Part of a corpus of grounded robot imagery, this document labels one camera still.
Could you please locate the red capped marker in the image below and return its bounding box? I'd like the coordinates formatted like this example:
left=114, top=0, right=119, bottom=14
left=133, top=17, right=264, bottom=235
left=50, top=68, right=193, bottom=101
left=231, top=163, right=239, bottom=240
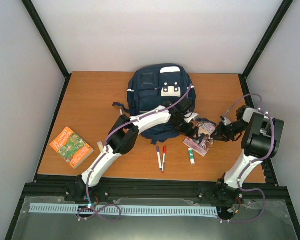
left=161, top=146, right=167, bottom=173

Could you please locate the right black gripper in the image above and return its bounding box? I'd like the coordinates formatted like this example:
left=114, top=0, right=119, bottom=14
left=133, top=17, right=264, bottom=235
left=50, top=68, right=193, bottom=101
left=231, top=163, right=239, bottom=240
left=211, top=120, right=248, bottom=143

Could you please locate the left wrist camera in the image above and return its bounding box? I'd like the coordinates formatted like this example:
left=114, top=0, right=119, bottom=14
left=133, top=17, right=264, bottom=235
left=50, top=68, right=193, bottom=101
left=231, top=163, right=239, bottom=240
left=184, top=112, right=199, bottom=123

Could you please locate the purple cable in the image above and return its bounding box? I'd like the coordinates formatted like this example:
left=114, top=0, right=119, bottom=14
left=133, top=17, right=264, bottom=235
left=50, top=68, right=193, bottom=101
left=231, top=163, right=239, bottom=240
left=77, top=83, right=193, bottom=222
left=221, top=93, right=277, bottom=224

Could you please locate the purple capped marker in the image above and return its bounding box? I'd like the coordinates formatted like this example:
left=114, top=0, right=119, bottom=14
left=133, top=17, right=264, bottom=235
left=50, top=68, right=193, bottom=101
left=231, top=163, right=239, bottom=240
left=156, top=146, right=163, bottom=171

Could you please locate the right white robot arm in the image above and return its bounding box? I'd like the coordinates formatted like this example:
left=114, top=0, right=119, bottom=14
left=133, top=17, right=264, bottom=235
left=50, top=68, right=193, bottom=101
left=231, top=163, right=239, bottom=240
left=210, top=105, right=285, bottom=203

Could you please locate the yellow glue stick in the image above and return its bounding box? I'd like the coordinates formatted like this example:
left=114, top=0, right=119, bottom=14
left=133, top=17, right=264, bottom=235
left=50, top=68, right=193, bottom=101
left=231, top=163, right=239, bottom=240
left=97, top=141, right=106, bottom=153

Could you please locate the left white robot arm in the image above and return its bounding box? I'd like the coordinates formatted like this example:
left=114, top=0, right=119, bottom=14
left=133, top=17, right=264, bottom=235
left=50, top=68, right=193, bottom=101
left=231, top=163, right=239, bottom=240
left=74, top=98, right=197, bottom=202

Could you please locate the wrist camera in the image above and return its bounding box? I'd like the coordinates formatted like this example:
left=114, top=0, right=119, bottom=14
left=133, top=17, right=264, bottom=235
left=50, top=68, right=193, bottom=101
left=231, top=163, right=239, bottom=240
left=220, top=115, right=232, bottom=126
left=184, top=112, right=199, bottom=123

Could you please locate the green white glue stick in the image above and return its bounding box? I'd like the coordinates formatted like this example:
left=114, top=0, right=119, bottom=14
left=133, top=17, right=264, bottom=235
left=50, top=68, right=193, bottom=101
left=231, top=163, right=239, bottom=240
left=188, top=147, right=196, bottom=165

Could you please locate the light blue cable duct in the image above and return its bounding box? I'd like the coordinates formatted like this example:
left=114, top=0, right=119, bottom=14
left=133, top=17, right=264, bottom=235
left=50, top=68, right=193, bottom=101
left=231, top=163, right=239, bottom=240
left=28, top=203, right=218, bottom=218

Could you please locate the pink illustrated paperback book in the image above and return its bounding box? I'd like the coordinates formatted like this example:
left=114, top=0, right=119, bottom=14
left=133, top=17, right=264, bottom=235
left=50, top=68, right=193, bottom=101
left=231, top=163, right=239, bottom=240
left=183, top=119, right=217, bottom=157

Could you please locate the clear acrylic front plate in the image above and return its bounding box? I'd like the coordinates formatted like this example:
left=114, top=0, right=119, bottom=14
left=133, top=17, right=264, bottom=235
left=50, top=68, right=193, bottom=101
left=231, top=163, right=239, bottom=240
left=13, top=197, right=297, bottom=240

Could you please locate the orange Treehouse paperback book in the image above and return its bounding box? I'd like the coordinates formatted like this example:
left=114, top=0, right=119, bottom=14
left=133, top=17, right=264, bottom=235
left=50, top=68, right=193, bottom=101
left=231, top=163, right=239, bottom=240
left=49, top=126, right=94, bottom=169

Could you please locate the navy blue backpack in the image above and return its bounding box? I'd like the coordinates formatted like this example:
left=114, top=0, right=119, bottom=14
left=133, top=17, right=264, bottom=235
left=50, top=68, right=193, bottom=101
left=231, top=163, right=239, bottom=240
left=113, top=63, right=196, bottom=145

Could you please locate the black aluminium frame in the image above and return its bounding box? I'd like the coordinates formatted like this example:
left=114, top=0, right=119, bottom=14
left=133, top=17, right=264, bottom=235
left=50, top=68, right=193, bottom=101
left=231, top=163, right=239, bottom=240
left=5, top=0, right=300, bottom=240

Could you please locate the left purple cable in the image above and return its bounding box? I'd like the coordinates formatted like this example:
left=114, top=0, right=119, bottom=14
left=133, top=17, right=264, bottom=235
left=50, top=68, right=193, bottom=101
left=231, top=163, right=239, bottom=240
left=77, top=83, right=193, bottom=222

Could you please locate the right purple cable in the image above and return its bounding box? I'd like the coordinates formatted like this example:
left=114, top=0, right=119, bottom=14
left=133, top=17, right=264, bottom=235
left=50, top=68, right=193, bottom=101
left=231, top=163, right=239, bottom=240
left=221, top=93, right=277, bottom=224

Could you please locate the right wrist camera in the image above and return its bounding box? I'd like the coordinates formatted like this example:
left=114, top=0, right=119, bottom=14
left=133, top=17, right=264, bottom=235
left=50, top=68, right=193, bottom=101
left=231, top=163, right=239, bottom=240
left=220, top=115, right=232, bottom=126

